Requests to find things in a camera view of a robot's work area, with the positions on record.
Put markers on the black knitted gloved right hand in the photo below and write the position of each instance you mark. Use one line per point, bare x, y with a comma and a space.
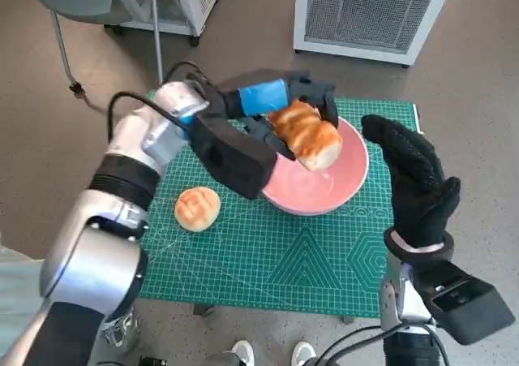
417, 179

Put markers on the bare black left hand blue tape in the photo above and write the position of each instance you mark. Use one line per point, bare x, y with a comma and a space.
263, 96

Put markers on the long striped toy bread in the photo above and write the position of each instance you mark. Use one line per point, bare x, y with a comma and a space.
312, 139

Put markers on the pink bowl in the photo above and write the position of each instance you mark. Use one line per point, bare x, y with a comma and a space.
324, 195

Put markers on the round toy bread bun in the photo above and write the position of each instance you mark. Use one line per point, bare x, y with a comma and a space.
198, 209

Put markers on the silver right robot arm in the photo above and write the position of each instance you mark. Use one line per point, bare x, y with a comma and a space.
399, 301

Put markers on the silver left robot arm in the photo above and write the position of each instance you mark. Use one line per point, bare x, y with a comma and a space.
93, 252

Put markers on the white wheeled cage cabinet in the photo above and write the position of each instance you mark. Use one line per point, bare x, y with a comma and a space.
190, 1

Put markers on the thin metal pole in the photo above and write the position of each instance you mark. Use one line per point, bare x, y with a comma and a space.
157, 37

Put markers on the white mesh-front cabinet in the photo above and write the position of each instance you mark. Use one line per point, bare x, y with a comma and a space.
365, 13

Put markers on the green cutting mat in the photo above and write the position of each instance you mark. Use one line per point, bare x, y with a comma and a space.
251, 260

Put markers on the white shoe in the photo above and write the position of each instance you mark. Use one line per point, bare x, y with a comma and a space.
243, 351
303, 354

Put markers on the small white table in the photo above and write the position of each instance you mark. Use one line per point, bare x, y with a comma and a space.
204, 309

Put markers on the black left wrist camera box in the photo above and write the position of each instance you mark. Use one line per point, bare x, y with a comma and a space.
231, 159

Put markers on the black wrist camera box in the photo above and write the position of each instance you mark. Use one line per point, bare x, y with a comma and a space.
231, 159
466, 305

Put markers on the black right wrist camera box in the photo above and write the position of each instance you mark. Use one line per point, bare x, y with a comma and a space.
466, 305

